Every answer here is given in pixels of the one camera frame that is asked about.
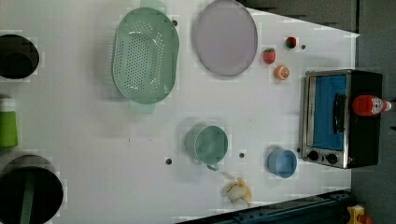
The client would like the blue metal frame rail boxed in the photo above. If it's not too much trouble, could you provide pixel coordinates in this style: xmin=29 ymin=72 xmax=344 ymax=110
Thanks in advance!
xmin=178 ymin=190 xmax=357 ymax=224

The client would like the red plush ketchup bottle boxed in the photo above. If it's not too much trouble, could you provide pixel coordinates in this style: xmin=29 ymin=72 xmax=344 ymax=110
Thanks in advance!
xmin=352 ymin=95 xmax=392 ymax=117

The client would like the black toaster oven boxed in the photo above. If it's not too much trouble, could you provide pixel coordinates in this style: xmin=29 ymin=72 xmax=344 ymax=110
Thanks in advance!
xmin=301 ymin=69 xmax=383 ymax=169

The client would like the blue small cup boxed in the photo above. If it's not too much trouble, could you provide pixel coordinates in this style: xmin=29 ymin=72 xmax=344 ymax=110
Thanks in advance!
xmin=267 ymin=149 xmax=298 ymax=178

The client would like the red toy strawberry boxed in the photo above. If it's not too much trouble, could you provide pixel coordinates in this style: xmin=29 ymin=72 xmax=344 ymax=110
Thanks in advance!
xmin=262 ymin=48 xmax=276 ymax=64

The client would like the dark red toy fruit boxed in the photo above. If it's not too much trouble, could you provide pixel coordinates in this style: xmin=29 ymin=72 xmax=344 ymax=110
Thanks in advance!
xmin=286 ymin=36 xmax=297 ymax=49

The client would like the yellow red clamp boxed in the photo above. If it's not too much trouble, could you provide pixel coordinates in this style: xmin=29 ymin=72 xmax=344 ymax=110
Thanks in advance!
xmin=347 ymin=205 xmax=373 ymax=224

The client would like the orange toy slice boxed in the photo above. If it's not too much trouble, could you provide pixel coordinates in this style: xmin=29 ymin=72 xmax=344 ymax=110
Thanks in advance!
xmin=274 ymin=65 xmax=290 ymax=80

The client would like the green mug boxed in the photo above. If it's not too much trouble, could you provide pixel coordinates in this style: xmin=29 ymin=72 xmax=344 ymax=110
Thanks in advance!
xmin=186 ymin=125 xmax=229 ymax=172

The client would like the green perforated colander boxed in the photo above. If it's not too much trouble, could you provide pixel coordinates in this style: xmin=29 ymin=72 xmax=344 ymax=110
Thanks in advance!
xmin=112 ymin=0 xmax=179 ymax=114

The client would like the lilac round plate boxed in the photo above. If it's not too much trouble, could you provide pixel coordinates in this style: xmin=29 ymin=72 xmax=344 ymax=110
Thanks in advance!
xmin=194 ymin=0 xmax=258 ymax=77

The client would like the peeled toy banana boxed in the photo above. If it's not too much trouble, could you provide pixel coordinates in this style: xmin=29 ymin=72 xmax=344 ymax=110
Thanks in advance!
xmin=225 ymin=177 xmax=252 ymax=208

